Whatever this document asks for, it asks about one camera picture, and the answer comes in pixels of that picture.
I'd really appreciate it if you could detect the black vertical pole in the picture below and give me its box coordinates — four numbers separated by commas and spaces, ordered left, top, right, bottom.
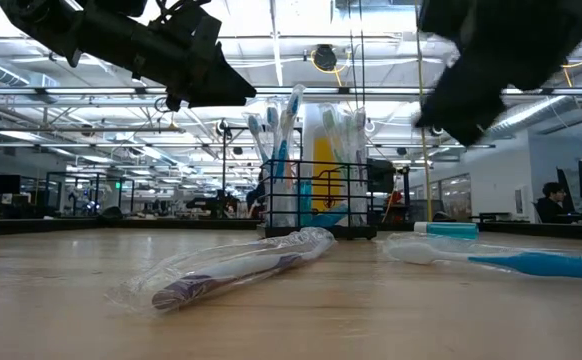
220, 127, 229, 219

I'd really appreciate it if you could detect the black background robot frame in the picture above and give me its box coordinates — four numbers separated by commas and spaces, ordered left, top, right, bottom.
44, 170, 136, 219

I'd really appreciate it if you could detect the black wire caddy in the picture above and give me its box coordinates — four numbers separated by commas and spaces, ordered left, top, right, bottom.
256, 158, 380, 240

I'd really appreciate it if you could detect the silver ventilation duct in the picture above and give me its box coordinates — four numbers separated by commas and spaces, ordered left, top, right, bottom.
490, 94, 582, 142

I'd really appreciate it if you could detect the black aluminium table frame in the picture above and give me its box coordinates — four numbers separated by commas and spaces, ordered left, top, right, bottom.
0, 218, 582, 237

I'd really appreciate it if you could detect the black square box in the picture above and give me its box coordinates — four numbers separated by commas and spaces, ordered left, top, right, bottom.
364, 158, 397, 195

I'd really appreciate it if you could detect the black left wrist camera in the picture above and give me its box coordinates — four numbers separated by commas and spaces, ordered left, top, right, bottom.
163, 4, 222, 51

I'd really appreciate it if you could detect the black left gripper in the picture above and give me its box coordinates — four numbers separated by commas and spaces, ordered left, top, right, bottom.
78, 12, 257, 112

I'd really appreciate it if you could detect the person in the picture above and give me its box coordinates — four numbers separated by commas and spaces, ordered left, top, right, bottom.
534, 181, 570, 225

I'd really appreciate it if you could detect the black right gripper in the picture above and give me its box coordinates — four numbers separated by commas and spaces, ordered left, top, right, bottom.
413, 0, 582, 147

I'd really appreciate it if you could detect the yellow white wipes canister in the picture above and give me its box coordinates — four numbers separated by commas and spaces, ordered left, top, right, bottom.
302, 102, 372, 227

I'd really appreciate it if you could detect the teal mouthwash bottle white cap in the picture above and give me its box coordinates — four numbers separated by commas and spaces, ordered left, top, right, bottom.
298, 178, 314, 227
413, 221, 481, 240
310, 201, 350, 229

